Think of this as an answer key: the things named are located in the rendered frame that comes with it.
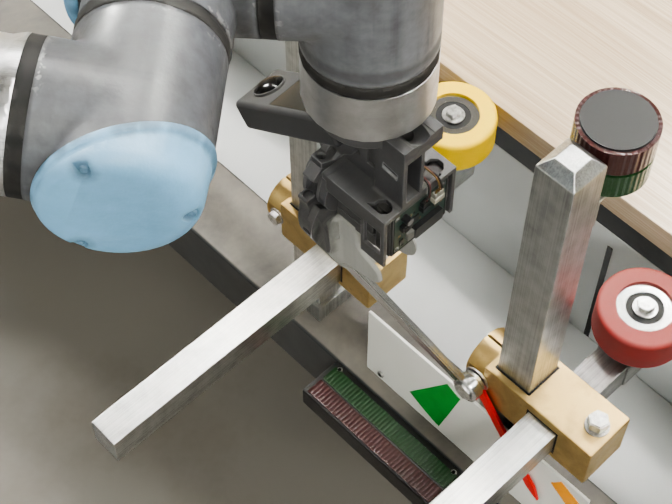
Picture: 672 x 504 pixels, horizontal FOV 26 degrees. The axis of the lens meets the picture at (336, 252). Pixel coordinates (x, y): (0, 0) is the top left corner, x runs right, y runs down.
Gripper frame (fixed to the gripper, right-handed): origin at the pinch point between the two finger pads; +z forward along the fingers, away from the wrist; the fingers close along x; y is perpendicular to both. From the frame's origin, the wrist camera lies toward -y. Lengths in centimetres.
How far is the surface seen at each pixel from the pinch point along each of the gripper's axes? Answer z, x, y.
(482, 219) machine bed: 31.3, 27.7, -8.5
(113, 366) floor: 98, 6, -58
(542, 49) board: 8.5, 32.8, -7.8
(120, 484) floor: 98, -5, -42
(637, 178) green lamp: -13.2, 12.0, 16.3
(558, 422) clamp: 11.7, 5.9, 18.2
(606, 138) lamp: -16.5, 10.8, 13.9
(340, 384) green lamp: 28.3, 2.1, -3.3
